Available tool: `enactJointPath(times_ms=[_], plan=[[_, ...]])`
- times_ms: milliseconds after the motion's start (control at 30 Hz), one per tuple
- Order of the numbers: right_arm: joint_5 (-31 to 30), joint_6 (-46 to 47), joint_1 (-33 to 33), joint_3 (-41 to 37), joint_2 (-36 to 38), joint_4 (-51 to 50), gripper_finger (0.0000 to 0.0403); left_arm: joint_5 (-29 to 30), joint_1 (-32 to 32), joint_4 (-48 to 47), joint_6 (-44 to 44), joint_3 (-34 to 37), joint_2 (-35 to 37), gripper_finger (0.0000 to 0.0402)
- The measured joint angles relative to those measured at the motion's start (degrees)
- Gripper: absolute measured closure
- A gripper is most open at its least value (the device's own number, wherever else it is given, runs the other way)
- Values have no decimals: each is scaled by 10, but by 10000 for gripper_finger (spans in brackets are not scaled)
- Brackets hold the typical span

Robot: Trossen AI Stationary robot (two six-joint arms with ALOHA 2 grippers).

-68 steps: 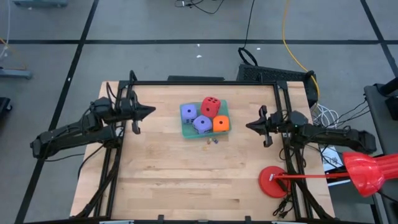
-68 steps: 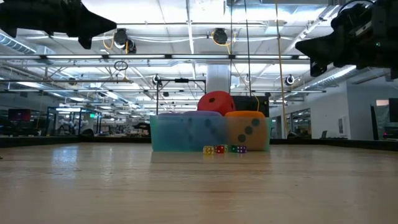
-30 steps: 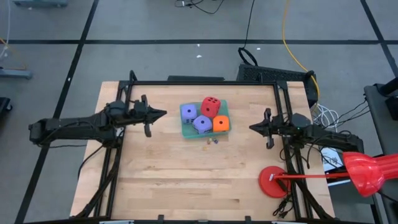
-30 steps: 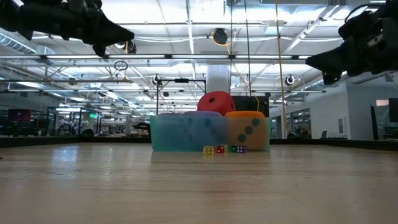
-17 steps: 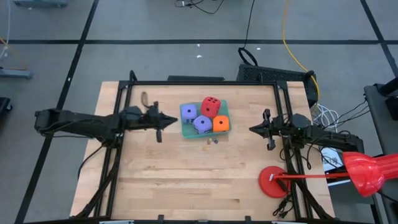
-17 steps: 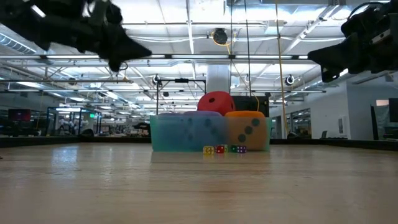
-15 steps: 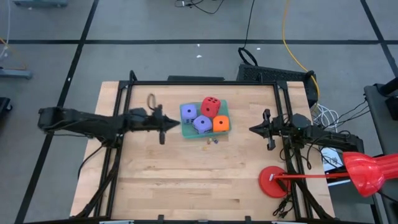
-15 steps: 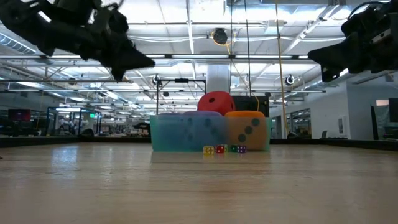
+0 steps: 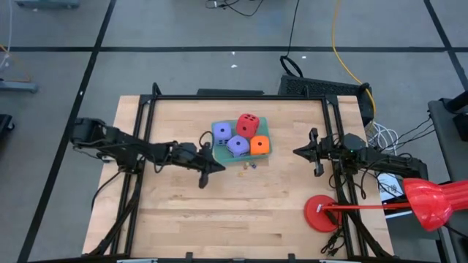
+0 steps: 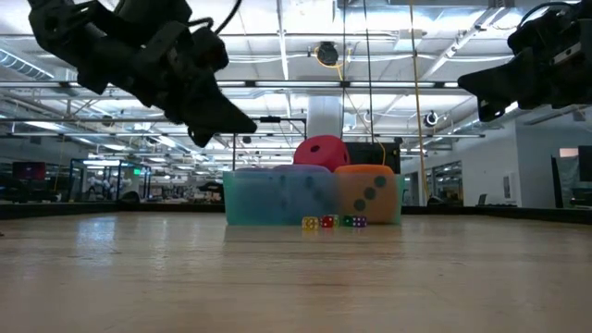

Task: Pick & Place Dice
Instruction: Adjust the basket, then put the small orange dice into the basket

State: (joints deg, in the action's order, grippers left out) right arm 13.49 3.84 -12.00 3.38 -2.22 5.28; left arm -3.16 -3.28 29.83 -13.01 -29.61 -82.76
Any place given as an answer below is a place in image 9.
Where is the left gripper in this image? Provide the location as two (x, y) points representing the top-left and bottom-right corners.
(192, 141), (227, 189)

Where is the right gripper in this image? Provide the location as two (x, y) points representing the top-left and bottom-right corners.
(293, 127), (344, 178)

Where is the purple foam die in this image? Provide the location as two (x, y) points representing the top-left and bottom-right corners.
(226, 134), (251, 159)
(211, 121), (233, 146)

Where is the orange foam die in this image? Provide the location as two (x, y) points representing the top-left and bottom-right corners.
(249, 134), (271, 156)

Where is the red foam die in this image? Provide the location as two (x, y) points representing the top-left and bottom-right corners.
(235, 113), (261, 139)

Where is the teal translucent plastic bin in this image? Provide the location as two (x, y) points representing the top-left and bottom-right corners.
(211, 116), (273, 164)

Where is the white printed sheet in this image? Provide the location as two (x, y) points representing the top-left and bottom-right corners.
(376, 172), (407, 202)

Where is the red desk lamp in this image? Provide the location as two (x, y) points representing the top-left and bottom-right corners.
(303, 178), (468, 234)

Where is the black side cart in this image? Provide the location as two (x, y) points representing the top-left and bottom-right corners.
(426, 96), (468, 263)

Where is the black box on cart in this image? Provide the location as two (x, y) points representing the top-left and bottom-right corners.
(452, 111), (468, 142)

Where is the grey table foot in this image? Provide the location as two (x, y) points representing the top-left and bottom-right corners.
(0, 80), (39, 94)
(14, 0), (80, 10)

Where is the black floor object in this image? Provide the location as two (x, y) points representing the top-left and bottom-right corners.
(0, 113), (15, 137)

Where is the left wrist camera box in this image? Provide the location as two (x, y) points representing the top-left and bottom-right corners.
(189, 145), (205, 165)

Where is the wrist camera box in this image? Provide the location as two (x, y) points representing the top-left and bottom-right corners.
(321, 142), (343, 158)
(189, 145), (205, 165)

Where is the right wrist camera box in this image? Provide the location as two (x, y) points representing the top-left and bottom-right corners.
(321, 142), (343, 158)

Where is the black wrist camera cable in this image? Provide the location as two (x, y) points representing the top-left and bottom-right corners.
(197, 130), (216, 151)
(328, 160), (368, 201)

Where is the black aluminium table frame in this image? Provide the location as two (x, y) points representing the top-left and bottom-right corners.
(86, 82), (394, 261)

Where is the white coiled cable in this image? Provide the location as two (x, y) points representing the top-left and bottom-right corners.
(366, 121), (400, 148)

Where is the black lamp power cord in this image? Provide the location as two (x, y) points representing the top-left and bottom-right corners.
(320, 210), (346, 258)

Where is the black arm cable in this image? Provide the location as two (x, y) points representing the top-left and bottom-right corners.
(90, 169), (124, 212)

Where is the black hanging cable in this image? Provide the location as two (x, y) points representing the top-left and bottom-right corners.
(279, 0), (304, 79)

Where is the yellow hanging cable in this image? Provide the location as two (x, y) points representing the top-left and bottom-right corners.
(331, 0), (377, 123)

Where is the black floor cable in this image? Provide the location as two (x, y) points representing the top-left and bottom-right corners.
(204, 0), (265, 18)

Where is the black cylindrical mount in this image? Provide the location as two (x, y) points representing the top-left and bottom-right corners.
(442, 89), (468, 115)

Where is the white thin cable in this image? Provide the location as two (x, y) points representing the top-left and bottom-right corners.
(0, 0), (14, 72)

